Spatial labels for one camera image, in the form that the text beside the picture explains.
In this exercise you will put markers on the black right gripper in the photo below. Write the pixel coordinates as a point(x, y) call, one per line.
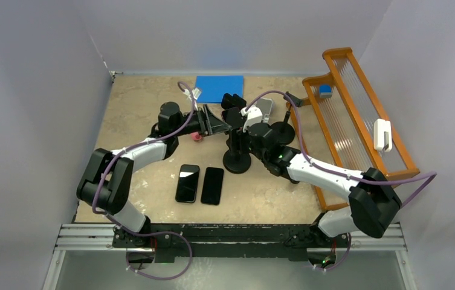
point(237, 135)

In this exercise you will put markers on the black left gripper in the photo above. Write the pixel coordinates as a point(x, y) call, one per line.
point(208, 124)

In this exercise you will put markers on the black phone purple edge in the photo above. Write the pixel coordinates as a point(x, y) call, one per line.
point(233, 118)

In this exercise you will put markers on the black round base phone stand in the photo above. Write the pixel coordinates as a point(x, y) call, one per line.
point(236, 163)

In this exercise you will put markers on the black phone white stripe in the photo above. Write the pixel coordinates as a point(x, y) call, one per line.
point(187, 185)

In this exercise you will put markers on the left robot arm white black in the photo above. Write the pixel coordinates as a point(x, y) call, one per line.
point(105, 183)

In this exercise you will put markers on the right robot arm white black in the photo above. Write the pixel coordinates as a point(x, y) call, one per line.
point(373, 203)

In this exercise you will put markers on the black phone on folding stand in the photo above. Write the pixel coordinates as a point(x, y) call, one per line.
point(232, 101)

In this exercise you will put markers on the white silver phone stand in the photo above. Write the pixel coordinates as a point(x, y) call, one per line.
point(266, 106)

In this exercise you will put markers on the pink patterned bottle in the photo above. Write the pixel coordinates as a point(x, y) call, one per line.
point(196, 137)

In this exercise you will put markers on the blue foam mat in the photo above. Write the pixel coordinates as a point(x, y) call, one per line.
point(213, 88)

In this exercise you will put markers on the blue sponge block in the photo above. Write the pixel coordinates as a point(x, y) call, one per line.
point(325, 91)

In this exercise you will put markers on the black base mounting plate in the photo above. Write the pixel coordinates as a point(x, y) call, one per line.
point(295, 242)

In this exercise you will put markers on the orange wooden rack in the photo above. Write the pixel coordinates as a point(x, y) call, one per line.
point(339, 130)

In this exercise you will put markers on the white clip on rack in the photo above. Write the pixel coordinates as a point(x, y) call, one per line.
point(382, 135)

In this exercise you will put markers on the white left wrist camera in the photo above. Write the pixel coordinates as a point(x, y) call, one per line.
point(194, 93)

